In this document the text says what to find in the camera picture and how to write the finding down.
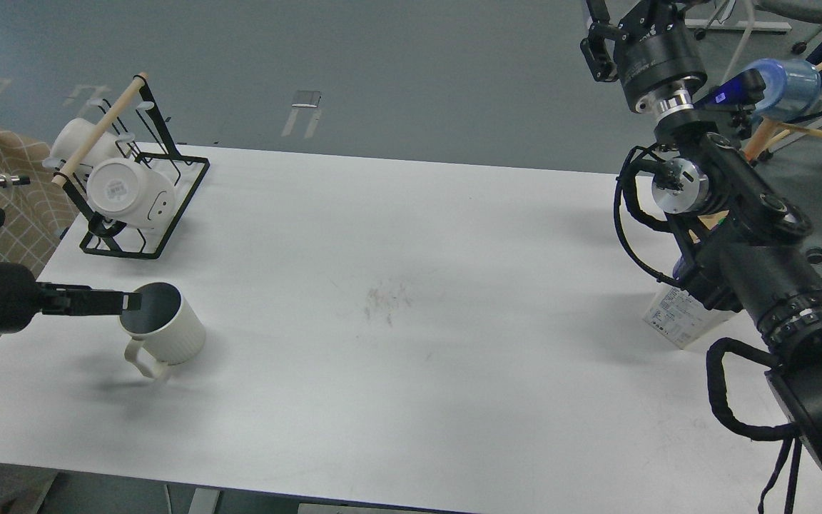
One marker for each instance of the blue white milk carton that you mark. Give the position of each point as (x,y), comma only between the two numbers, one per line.
(680,318)

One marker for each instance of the wooden mug tree stand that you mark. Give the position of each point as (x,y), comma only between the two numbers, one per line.
(775,132)

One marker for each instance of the white chair base with castors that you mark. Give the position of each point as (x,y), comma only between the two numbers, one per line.
(731,16)

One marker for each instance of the blue cup on stand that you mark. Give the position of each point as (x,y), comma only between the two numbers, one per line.
(791,87)

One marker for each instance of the black wire cup rack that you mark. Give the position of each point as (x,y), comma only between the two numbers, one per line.
(131,127)

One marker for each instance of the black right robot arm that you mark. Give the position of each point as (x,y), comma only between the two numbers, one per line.
(692,212)

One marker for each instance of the beige checked cloth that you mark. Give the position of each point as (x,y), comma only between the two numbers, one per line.
(37,214)

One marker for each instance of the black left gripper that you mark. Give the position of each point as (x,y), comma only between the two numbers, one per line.
(21,298)

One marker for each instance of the white ribbed mug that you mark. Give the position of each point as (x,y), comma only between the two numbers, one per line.
(164,331)

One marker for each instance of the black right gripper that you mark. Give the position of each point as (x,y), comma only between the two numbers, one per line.
(648,49)

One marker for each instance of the metal floor plate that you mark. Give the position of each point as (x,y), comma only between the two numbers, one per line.
(306,99)

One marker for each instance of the white cup front in rack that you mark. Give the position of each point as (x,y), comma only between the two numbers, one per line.
(126,191)

